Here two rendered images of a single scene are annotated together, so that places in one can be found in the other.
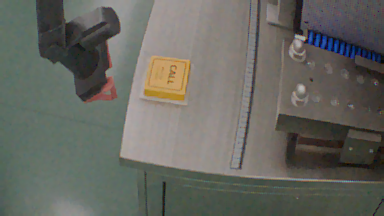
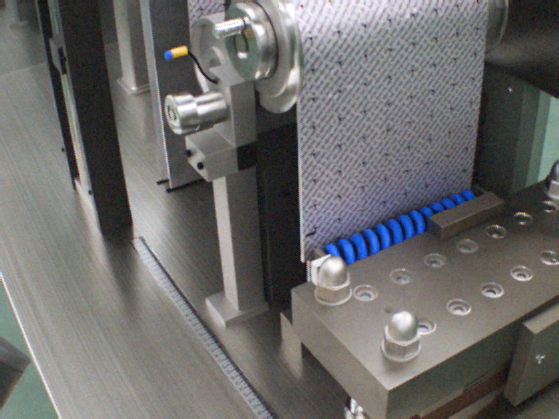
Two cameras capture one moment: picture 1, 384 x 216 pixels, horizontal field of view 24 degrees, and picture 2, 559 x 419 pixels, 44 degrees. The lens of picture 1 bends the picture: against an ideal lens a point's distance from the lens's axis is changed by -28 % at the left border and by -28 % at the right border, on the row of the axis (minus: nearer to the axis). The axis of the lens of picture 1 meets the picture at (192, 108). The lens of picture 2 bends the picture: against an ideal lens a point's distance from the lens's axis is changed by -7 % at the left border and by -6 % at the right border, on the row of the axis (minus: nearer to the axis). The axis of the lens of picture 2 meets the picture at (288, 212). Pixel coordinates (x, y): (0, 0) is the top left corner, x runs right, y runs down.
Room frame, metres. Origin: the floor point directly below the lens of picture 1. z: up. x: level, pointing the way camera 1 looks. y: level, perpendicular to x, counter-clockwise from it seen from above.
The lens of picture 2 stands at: (0.62, 0.15, 1.51)
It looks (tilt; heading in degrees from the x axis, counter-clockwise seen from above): 35 degrees down; 327
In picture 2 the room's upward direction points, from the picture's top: 2 degrees counter-clockwise
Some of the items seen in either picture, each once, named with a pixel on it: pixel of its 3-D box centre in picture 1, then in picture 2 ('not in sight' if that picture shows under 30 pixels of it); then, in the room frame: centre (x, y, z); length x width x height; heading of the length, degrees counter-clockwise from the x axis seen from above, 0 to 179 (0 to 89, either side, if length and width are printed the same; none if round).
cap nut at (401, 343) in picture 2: (301, 92); (402, 330); (0.96, -0.18, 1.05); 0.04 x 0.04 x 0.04
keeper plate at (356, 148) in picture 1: (360, 148); (552, 347); (0.90, -0.36, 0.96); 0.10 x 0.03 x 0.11; 87
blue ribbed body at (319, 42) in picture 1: (349, 51); (407, 229); (1.09, -0.31, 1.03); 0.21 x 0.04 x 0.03; 87
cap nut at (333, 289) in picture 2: (298, 47); (333, 276); (1.05, -0.18, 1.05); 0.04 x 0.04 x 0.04
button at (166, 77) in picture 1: (166, 77); not in sight; (1.03, 0.05, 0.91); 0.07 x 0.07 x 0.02; 87
